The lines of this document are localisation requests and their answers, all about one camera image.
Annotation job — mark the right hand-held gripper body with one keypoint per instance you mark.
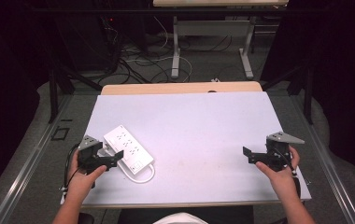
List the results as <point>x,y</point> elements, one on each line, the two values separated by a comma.
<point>278,152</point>

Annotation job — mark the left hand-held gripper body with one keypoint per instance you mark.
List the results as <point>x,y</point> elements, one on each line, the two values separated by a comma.
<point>88,155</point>

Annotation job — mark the white power strip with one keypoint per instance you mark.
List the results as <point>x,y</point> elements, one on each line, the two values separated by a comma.
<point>128,148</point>

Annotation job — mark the person's left hand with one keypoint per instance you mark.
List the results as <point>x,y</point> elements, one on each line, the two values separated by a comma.
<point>82,179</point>

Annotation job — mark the person's right hand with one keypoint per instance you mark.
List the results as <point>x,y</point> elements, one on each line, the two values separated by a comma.
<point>280,177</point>

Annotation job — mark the white table mat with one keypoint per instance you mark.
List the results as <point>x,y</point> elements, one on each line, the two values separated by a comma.
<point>197,133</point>

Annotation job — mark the person's dark trousers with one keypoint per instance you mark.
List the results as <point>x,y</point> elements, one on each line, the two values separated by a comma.
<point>228,215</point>

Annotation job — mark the black metal stand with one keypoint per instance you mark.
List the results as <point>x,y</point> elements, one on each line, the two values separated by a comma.
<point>57,90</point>
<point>303,87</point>

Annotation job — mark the wooden table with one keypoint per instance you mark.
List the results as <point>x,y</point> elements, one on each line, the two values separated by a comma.
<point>166,88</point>

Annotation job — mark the person's white shirt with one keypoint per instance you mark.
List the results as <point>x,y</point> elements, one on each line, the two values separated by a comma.
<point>180,219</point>

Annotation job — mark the dark equipment cabinet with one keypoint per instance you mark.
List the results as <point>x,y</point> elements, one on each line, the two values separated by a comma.
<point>85,40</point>

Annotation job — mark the desk with white legs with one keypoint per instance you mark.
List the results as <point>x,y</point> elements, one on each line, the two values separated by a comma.
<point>213,28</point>

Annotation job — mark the black horizontal bar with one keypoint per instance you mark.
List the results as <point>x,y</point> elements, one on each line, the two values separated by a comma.
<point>166,10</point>

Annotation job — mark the black floor socket frame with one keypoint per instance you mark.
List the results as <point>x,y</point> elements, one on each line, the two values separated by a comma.
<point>60,133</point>

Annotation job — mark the aluminium floor rail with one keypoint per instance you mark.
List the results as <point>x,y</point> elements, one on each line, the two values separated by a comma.
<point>331,174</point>
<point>26,168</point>

